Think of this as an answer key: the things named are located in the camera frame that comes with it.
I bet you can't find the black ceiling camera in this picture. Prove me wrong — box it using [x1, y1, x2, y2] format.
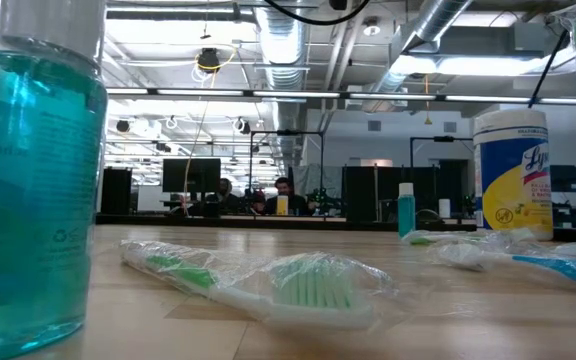
[196, 47, 222, 71]

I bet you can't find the long ceiling light bar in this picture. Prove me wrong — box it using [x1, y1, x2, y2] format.
[105, 87, 576, 105]

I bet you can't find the teal mouthwash bottle white cap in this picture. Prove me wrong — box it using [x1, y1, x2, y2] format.
[397, 182, 417, 240]
[0, 0, 110, 360]

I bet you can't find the black gantry frame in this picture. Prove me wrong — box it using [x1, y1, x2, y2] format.
[409, 135, 475, 169]
[248, 129, 326, 206]

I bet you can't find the yellow hanging cord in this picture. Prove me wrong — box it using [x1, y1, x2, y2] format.
[421, 73, 432, 126]

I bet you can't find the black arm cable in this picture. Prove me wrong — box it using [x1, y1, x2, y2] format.
[527, 28, 570, 110]
[262, 0, 372, 27]

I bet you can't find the dark blue box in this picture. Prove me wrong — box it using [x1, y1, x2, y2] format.
[549, 164, 576, 194]

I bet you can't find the ribbed silver air duct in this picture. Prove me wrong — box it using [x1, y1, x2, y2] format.
[257, 7, 309, 166]

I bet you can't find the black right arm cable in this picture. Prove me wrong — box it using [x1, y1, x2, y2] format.
[527, 28, 570, 110]

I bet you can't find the black partition panel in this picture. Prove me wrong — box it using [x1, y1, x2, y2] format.
[341, 165, 472, 222]

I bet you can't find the long yellow hanging cable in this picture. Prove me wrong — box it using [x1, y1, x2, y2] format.
[181, 43, 239, 217]

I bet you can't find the grey cover sheet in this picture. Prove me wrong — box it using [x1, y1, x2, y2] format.
[291, 163, 345, 200]

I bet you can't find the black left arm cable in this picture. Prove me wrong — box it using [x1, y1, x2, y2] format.
[262, 0, 372, 27]

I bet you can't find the blue yellow wipes canister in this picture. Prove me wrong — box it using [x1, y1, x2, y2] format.
[472, 108, 555, 242]

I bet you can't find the black cabinet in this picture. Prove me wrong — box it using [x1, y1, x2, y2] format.
[100, 166, 134, 216]

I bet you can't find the smooth silver air duct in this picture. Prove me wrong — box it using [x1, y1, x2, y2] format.
[362, 0, 474, 114]

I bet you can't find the person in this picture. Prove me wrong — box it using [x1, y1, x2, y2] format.
[206, 177, 244, 216]
[263, 176, 314, 217]

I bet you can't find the black computer monitor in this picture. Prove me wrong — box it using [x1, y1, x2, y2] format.
[161, 157, 223, 194]

